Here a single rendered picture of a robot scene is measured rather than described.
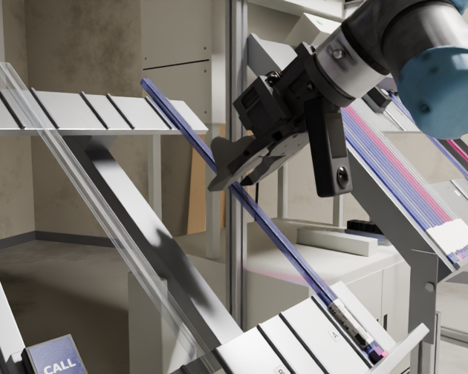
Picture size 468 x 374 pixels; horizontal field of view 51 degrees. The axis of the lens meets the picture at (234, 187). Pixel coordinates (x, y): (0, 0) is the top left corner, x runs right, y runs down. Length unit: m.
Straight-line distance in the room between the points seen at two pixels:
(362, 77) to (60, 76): 4.08
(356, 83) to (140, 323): 0.37
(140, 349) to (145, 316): 0.05
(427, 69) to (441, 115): 0.04
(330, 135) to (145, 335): 0.32
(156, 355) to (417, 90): 0.41
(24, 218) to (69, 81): 1.27
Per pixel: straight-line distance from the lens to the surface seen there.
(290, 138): 0.58
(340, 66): 0.54
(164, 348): 0.61
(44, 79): 4.64
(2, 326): 0.48
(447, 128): 0.45
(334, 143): 0.57
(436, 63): 0.43
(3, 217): 4.56
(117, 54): 4.20
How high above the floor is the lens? 0.98
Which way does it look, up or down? 7 degrees down
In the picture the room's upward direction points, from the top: straight up
